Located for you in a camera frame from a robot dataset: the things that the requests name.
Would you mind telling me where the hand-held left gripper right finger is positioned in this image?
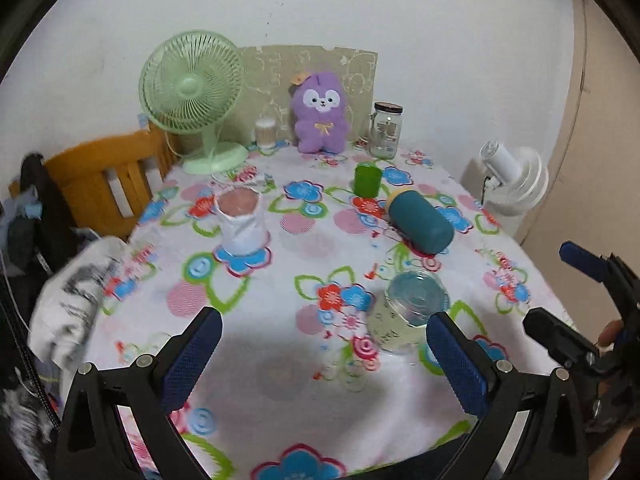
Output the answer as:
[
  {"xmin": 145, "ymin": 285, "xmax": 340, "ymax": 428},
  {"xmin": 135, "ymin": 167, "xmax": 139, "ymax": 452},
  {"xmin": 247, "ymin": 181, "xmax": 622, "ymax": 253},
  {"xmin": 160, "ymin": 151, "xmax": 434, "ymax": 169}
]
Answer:
[{"xmin": 426, "ymin": 311, "xmax": 590, "ymax": 480}]

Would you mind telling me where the teal bottle with yellow lid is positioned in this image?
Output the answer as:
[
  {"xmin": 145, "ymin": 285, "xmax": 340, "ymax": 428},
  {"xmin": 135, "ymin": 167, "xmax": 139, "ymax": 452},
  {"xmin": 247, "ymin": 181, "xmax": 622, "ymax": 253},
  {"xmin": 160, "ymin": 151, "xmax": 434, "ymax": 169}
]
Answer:
[{"xmin": 384, "ymin": 188, "xmax": 455, "ymax": 256}]

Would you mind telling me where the person's right hand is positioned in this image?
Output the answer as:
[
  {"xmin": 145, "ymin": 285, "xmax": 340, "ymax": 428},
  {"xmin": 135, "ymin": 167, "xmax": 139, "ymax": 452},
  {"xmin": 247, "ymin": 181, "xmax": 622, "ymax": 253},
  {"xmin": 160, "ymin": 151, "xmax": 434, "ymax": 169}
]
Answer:
[{"xmin": 596, "ymin": 319, "xmax": 625, "ymax": 349}]

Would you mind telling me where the small green cup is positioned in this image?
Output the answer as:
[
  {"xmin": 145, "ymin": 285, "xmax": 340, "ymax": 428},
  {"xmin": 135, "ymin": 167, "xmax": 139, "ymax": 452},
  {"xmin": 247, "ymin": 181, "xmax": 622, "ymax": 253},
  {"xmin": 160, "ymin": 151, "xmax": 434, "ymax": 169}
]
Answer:
[{"xmin": 353, "ymin": 162, "xmax": 383, "ymax": 199}]

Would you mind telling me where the purple plush toy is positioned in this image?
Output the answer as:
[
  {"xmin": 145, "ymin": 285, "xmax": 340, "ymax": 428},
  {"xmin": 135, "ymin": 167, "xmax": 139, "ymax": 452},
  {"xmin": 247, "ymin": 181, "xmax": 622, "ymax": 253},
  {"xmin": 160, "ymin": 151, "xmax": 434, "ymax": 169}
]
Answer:
[{"xmin": 289, "ymin": 70, "xmax": 351, "ymax": 155}]

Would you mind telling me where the clear glass cup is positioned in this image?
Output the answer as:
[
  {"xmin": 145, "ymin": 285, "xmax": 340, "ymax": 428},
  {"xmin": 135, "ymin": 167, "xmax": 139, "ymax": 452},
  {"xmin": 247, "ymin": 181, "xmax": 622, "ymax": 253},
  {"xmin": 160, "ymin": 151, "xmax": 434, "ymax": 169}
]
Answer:
[{"xmin": 367, "ymin": 268, "xmax": 452, "ymax": 356}]

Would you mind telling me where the dark clothing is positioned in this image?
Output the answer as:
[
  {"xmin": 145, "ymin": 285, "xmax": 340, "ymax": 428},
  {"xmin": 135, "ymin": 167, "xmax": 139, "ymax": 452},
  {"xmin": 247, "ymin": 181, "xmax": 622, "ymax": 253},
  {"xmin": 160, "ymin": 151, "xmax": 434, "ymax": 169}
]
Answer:
[{"xmin": 0, "ymin": 151, "xmax": 77, "ymax": 282}]

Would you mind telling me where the black cable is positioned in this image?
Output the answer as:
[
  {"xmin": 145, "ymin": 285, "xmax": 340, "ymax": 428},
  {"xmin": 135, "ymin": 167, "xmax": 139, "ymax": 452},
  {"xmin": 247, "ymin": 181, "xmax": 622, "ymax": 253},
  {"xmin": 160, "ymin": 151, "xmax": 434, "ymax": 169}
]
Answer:
[{"xmin": 0, "ymin": 260, "xmax": 62, "ymax": 428}]

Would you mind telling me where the beige cardboard panel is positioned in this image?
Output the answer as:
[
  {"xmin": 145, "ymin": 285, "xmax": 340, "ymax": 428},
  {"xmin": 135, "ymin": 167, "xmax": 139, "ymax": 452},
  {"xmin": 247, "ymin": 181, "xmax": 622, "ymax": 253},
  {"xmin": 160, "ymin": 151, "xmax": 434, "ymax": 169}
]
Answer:
[{"xmin": 238, "ymin": 44, "xmax": 380, "ymax": 149}]

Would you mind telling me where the white printed cloth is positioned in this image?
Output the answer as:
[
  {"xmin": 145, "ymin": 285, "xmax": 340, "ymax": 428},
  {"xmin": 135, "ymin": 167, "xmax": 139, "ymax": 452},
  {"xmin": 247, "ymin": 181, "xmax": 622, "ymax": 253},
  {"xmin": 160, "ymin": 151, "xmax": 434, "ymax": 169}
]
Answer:
[{"xmin": 27, "ymin": 237, "xmax": 132, "ymax": 370}]

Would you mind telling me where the wooden chair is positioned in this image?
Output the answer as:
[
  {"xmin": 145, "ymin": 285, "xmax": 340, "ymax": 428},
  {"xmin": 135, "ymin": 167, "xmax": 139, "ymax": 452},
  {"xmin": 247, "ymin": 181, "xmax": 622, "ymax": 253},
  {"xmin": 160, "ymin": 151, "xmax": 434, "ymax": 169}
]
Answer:
[{"xmin": 9, "ymin": 127, "xmax": 182, "ymax": 242}]

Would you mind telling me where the floral tablecloth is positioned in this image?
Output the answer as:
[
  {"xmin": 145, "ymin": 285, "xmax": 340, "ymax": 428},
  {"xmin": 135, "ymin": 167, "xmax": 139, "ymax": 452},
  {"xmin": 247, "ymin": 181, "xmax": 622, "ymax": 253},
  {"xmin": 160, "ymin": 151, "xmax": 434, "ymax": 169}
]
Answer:
[{"xmin": 94, "ymin": 139, "xmax": 577, "ymax": 480}]

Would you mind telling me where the glass jar with dark lid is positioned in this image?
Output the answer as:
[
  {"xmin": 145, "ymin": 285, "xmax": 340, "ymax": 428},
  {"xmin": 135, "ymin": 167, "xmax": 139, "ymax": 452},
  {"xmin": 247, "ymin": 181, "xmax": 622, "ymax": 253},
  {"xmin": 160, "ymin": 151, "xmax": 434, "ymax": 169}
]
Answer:
[{"xmin": 368, "ymin": 102, "xmax": 404, "ymax": 160}]

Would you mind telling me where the cotton swab container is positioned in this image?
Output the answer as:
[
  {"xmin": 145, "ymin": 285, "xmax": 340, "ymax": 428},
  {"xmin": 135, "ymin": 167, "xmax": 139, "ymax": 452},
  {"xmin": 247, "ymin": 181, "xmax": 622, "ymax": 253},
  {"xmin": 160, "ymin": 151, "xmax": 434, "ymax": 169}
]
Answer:
[{"xmin": 253, "ymin": 116, "xmax": 279, "ymax": 150}]

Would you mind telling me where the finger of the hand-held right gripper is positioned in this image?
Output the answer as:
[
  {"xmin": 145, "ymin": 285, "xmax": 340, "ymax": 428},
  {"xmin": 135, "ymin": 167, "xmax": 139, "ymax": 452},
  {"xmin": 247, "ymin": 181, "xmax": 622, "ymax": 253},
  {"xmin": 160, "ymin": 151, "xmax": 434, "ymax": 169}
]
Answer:
[
  {"xmin": 558, "ymin": 241, "xmax": 627, "ymax": 287},
  {"xmin": 522, "ymin": 307, "xmax": 601, "ymax": 377}
]

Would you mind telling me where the white paper cup pink inside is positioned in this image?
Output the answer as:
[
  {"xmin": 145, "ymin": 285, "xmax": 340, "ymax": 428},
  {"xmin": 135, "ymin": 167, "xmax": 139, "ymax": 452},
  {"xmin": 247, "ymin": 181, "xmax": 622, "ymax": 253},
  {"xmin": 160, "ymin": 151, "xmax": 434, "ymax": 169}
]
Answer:
[{"xmin": 213, "ymin": 183, "xmax": 269, "ymax": 257}]

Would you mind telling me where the small white fan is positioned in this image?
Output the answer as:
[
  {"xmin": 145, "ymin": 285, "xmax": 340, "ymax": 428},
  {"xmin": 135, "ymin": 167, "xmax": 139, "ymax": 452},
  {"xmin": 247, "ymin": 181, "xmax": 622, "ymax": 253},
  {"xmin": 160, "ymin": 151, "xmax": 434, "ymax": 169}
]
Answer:
[{"xmin": 477, "ymin": 138, "xmax": 550, "ymax": 216}]

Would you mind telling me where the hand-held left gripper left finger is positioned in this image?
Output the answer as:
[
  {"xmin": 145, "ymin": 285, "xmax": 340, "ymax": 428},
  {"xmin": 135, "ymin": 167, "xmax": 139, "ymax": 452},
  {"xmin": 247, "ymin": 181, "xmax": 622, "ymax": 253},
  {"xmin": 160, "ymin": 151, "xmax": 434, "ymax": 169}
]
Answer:
[{"xmin": 54, "ymin": 306, "xmax": 224, "ymax": 480}]

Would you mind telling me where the green desk fan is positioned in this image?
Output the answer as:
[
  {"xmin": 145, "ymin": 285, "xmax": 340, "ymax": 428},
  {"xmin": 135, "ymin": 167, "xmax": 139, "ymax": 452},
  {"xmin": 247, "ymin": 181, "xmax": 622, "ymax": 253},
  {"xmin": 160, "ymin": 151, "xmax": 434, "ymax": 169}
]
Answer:
[{"xmin": 138, "ymin": 30, "xmax": 250, "ymax": 176}]

